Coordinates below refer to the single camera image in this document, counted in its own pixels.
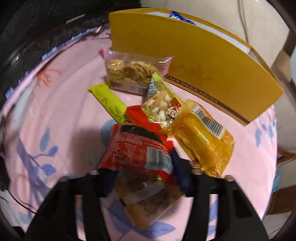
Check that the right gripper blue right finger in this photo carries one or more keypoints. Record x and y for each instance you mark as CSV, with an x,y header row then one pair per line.
x,y
181,169

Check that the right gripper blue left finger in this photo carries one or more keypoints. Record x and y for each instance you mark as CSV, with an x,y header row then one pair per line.
x,y
107,178

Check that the red snack packet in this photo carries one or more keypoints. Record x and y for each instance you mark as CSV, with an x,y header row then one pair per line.
x,y
137,150

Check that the tan kraft snack packet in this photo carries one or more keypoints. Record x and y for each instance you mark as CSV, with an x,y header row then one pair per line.
x,y
145,199

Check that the long yellow snack bar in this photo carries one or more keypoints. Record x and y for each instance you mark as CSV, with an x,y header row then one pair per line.
x,y
111,102

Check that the blue cocoa biscuit packet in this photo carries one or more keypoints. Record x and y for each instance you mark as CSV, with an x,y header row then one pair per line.
x,y
178,16

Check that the yellow transparent bread packet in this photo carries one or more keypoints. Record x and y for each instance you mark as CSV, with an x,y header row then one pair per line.
x,y
206,142

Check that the small mushroom candy packet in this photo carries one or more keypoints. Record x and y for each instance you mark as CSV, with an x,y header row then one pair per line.
x,y
160,109

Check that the yellow cardboard shoe box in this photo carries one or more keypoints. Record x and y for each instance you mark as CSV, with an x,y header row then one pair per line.
x,y
208,61

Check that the pink twisted cookie packet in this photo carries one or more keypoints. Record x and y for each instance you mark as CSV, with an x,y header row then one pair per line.
x,y
132,73

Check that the grey plug with cable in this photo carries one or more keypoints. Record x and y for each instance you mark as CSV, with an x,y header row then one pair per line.
x,y
242,19

